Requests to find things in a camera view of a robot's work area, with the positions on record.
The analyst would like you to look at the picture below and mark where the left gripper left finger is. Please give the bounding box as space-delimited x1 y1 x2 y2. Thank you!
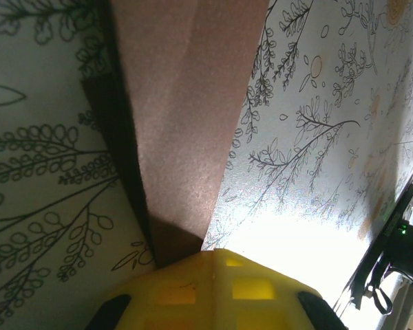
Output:
85 252 214 330

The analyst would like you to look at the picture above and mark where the floral patterned table cover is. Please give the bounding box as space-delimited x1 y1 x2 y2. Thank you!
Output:
0 0 413 330

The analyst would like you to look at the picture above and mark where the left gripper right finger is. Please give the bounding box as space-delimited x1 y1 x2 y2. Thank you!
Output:
213 249 347 330

